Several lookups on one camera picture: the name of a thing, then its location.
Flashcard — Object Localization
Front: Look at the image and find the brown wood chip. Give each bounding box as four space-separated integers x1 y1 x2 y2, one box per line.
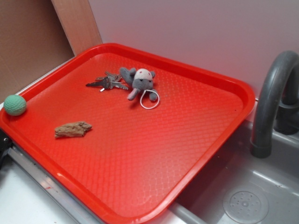
55 121 92 138

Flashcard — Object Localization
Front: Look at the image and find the red plastic tray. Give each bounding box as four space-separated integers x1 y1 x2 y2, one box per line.
0 43 255 224

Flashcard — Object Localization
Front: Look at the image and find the green textured ball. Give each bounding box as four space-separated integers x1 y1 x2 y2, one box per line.
3 95 27 116

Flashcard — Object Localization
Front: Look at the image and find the grey toy sink basin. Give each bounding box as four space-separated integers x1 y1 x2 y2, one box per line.
170 121 299 224

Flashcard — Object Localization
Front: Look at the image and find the black clamp at left edge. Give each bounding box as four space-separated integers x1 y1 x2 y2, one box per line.
0 130 12 167

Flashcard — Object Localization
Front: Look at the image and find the grey toy faucet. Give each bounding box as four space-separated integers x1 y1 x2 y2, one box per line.
250 51 299 158

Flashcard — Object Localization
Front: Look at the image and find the wooden board panel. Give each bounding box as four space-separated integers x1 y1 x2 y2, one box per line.
51 0 102 55

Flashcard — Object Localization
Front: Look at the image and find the grey plush monkey keychain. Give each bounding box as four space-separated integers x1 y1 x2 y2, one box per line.
119 67 160 110

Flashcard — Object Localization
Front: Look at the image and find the silver key bunch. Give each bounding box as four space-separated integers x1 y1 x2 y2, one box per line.
86 71 128 91

